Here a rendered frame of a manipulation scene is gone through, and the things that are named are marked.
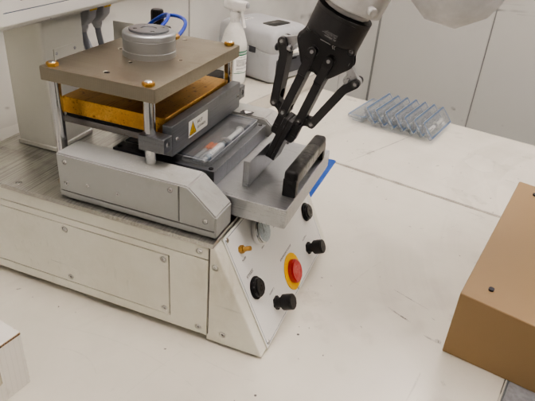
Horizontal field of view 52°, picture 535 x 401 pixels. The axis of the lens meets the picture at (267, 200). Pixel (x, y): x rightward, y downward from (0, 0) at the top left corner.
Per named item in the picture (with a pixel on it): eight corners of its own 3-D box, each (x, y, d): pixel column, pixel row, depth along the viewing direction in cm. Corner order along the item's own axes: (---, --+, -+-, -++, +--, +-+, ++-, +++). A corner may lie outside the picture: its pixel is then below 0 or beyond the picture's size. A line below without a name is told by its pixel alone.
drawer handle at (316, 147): (281, 196, 76) (283, 170, 74) (312, 155, 89) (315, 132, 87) (294, 199, 76) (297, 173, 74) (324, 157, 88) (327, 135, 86)
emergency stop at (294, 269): (288, 288, 91) (281, 267, 89) (296, 274, 94) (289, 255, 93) (297, 287, 90) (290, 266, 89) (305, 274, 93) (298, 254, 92)
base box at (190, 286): (-29, 260, 94) (-50, 171, 85) (103, 173, 125) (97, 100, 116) (260, 360, 79) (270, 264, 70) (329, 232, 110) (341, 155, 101)
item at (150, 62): (11, 118, 80) (-4, 29, 74) (130, 68, 106) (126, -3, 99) (156, 154, 74) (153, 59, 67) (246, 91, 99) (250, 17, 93)
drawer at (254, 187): (101, 184, 83) (97, 137, 79) (173, 134, 101) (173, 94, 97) (283, 234, 75) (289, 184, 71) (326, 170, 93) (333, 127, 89)
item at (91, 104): (64, 121, 81) (56, 57, 76) (145, 82, 99) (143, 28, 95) (166, 145, 76) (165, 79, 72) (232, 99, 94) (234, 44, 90)
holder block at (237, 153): (113, 161, 82) (112, 145, 80) (179, 118, 98) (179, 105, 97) (213, 188, 77) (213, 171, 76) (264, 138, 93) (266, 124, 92)
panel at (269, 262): (266, 348, 80) (221, 239, 74) (322, 244, 105) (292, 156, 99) (278, 348, 79) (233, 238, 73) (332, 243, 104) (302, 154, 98)
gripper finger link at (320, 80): (333, 48, 74) (342, 52, 74) (300, 116, 80) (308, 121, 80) (324, 54, 71) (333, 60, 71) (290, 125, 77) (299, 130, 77)
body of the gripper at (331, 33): (309, -4, 67) (279, 62, 72) (369, 30, 66) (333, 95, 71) (326, -11, 73) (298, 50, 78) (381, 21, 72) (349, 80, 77)
